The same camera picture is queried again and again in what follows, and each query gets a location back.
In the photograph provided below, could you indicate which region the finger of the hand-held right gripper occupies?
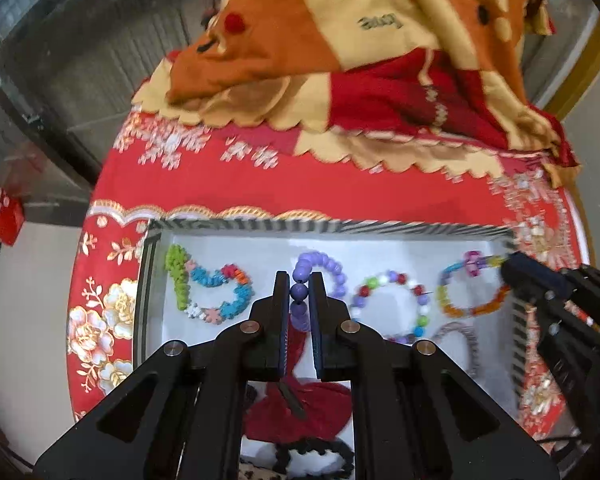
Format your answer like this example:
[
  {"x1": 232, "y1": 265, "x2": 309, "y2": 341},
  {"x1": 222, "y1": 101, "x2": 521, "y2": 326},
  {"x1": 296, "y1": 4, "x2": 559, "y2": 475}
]
[{"x1": 500, "y1": 251, "x2": 579, "y2": 307}]

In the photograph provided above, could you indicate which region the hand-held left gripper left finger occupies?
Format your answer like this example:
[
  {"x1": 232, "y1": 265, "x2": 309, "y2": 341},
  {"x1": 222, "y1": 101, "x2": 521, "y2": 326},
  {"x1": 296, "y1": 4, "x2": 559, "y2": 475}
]
[{"x1": 32, "y1": 270, "x2": 291, "y2": 480}]

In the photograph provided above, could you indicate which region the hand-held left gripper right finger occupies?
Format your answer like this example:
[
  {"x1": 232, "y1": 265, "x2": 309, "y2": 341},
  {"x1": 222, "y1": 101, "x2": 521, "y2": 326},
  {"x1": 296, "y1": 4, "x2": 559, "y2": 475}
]
[{"x1": 308, "y1": 270, "x2": 564, "y2": 480}]

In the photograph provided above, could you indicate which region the purple bead bracelet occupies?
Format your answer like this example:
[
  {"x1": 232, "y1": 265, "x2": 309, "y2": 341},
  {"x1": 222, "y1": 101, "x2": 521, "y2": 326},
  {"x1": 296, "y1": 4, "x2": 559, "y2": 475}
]
[{"x1": 290, "y1": 251, "x2": 349, "y2": 332}]

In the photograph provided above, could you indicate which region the rainbow bead bracelet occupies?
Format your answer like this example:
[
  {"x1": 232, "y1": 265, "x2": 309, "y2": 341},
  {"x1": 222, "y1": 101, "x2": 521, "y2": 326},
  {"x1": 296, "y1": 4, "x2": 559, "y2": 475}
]
[{"x1": 437, "y1": 250, "x2": 514, "y2": 319}]

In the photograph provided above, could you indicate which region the striped edge white tray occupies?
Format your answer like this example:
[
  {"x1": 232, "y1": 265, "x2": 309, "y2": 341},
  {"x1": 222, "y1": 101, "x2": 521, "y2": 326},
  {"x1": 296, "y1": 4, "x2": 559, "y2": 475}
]
[{"x1": 132, "y1": 216, "x2": 533, "y2": 480}]

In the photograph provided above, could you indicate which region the red bow hair clip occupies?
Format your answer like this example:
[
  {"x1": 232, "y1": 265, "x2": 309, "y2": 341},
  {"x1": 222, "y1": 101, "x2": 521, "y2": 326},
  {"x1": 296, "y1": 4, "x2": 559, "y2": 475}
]
[{"x1": 243, "y1": 320, "x2": 354, "y2": 444}]

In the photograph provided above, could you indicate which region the brown leopard scrunchie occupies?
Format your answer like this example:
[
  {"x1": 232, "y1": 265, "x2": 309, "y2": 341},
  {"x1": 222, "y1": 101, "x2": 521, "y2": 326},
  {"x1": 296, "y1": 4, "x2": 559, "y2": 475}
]
[{"x1": 239, "y1": 460, "x2": 287, "y2": 480}]

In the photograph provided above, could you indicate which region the red floral tablecloth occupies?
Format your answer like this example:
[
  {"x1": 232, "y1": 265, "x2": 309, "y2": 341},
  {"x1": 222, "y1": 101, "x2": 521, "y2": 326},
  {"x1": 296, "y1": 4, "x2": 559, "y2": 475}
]
[{"x1": 65, "y1": 109, "x2": 594, "y2": 442}]

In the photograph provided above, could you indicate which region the orange red patterned blanket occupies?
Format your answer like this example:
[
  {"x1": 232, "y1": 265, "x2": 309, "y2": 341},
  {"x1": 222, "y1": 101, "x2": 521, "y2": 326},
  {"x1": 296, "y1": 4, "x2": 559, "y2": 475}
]
[{"x1": 132, "y1": 0, "x2": 582, "y2": 189}]

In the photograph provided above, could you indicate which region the red bin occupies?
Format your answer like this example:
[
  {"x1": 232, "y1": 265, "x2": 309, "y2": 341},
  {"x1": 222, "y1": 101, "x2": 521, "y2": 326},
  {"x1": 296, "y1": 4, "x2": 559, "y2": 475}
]
[{"x1": 0, "y1": 187, "x2": 26, "y2": 247}]

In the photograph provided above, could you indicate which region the green blue flower bracelet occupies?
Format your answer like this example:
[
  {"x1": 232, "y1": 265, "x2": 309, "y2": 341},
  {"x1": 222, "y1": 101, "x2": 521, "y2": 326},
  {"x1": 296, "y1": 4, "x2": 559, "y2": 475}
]
[{"x1": 164, "y1": 243, "x2": 254, "y2": 324}]

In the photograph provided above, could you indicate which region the grey braided bracelet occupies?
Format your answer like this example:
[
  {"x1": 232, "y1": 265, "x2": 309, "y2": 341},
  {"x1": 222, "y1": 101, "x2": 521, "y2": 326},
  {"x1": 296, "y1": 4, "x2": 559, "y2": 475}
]
[{"x1": 432, "y1": 321, "x2": 481, "y2": 379}]

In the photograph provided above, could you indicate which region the multicolour round bead bracelet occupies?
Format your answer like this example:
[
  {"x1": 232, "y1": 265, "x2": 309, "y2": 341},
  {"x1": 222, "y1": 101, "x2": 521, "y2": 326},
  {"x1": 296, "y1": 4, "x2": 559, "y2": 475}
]
[{"x1": 348, "y1": 269, "x2": 432, "y2": 344}]

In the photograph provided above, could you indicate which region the black cable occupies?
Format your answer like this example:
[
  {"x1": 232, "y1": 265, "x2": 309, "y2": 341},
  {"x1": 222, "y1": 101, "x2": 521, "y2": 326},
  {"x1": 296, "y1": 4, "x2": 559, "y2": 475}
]
[{"x1": 532, "y1": 432, "x2": 588, "y2": 448}]

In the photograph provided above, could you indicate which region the black bead bracelet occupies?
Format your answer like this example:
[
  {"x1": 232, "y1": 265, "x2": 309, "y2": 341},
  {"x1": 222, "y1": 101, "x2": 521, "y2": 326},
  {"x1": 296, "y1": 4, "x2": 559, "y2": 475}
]
[{"x1": 272, "y1": 436, "x2": 356, "y2": 479}]

